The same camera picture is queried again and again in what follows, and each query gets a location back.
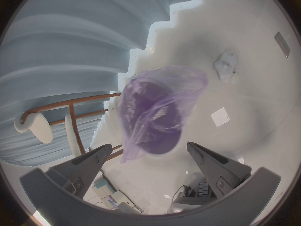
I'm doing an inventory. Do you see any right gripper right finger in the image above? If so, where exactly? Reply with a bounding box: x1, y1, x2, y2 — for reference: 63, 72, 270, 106
186, 141, 252, 198

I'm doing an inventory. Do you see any crumpled white paper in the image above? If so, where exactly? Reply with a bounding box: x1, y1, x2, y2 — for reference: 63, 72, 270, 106
213, 53, 238, 84

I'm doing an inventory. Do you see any white cushioned wooden chair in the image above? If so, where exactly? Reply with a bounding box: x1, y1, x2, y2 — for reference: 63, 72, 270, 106
14, 93, 124, 161

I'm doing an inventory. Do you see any white trash bin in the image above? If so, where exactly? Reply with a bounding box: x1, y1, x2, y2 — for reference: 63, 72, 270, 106
122, 117, 183, 159

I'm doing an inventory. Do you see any purple plastic bag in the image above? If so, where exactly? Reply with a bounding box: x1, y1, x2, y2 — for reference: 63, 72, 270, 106
118, 65, 208, 164

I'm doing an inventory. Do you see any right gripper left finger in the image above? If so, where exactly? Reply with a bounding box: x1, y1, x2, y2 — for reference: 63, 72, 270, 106
45, 143, 113, 199

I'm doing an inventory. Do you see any blue-green curtain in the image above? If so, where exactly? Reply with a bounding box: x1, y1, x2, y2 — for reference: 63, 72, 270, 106
0, 0, 217, 168

